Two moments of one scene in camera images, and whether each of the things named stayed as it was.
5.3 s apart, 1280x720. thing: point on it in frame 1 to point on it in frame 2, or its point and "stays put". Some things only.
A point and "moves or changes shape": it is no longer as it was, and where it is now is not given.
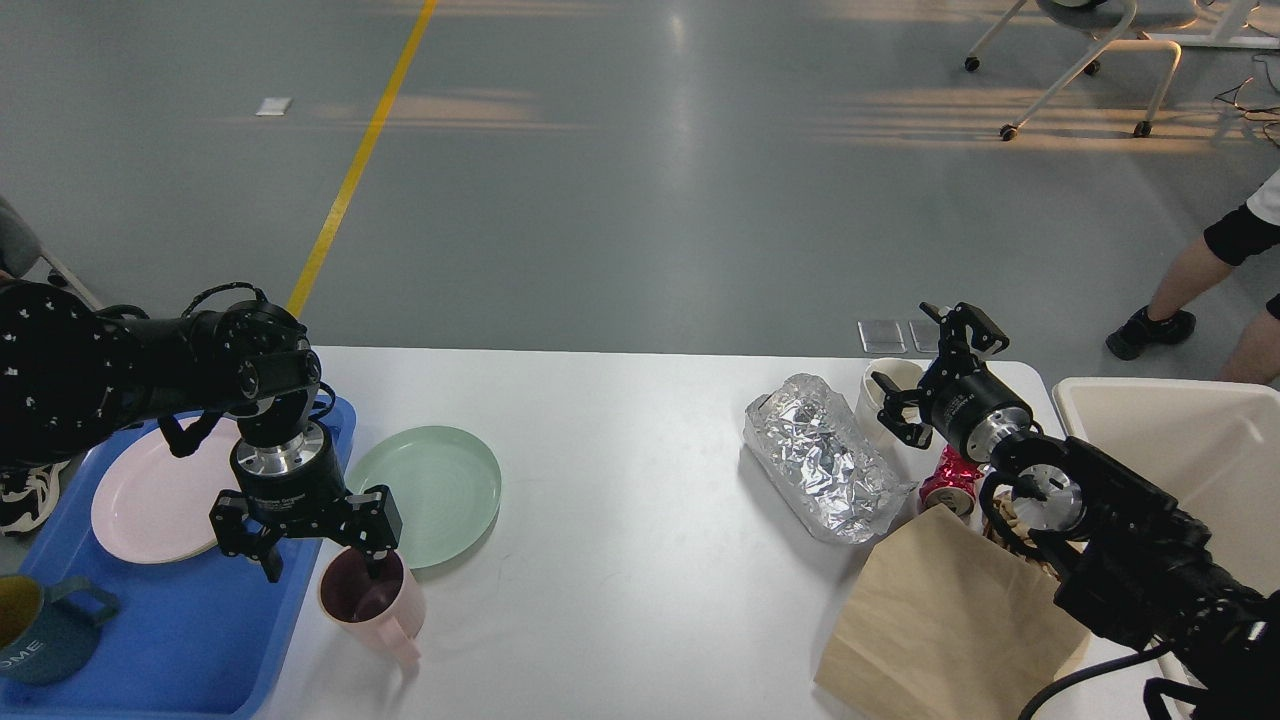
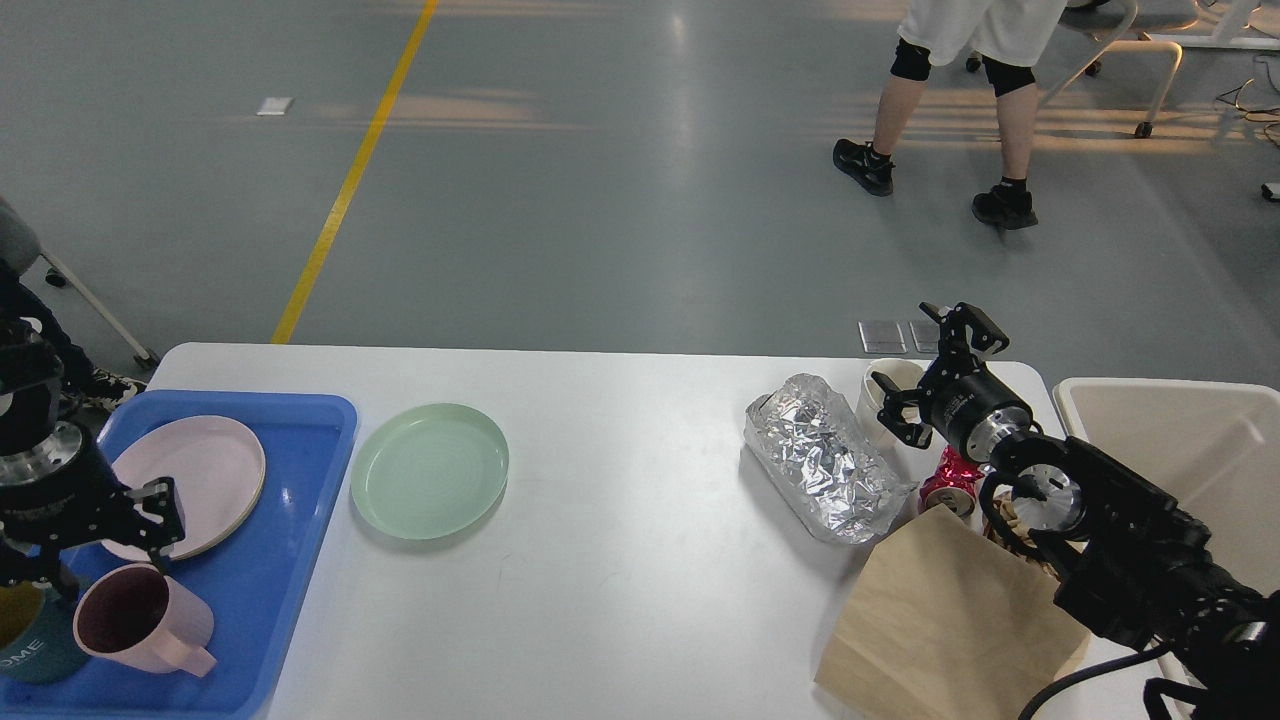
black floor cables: [1230, 96] stays put
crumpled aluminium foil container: [808, 445] stays put
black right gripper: [965, 407] stays put
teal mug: [48, 634] stays put
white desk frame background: [1221, 36] stays put
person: [1233, 239] to [1007, 39]
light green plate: [445, 485] moves or changes shape
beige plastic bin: [1214, 448] stays put
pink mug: [387, 610] to [134, 617]
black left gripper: [298, 491] to [58, 486]
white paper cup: [904, 374] stays put
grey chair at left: [22, 256] stays put
